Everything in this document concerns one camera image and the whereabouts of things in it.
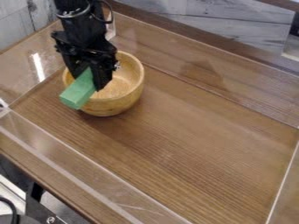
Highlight clear acrylic corner bracket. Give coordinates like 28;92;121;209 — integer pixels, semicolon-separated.
104;12;116;40

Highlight green wooden block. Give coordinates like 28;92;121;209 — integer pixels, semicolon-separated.
60;68;96;109

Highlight brown wooden bowl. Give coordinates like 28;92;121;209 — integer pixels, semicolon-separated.
74;51;145;117

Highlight black table leg bracket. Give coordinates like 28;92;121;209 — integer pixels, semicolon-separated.
25;182;66;224

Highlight black cable loop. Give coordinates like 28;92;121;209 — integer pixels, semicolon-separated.
90;0;115;25

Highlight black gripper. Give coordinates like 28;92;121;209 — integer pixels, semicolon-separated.
50;11;117;91

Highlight clear acrylic tray walls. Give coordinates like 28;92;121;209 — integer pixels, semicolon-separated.
0;14;299;224

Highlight black floor cable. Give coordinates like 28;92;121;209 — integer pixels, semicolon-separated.
0;195;18;224

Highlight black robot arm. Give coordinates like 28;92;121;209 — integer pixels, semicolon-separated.
50;0;117;91

